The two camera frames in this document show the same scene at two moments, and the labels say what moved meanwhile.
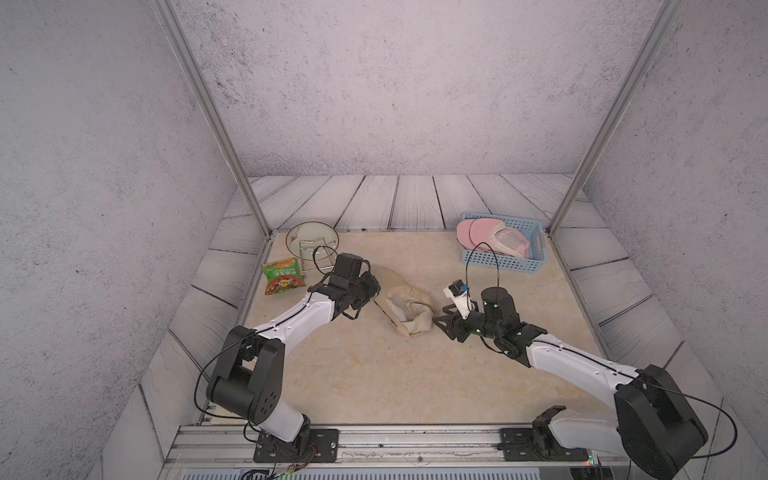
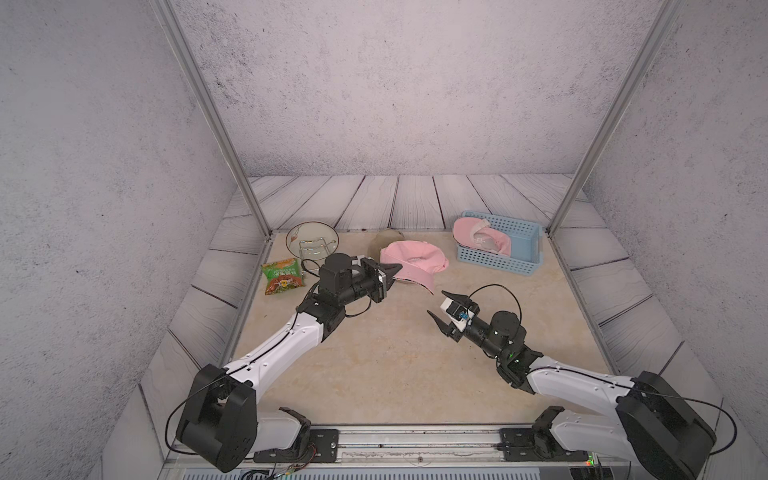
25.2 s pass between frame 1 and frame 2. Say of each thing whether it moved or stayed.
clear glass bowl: stayed
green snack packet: stayed
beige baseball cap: moved
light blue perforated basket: stayed
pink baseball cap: moved
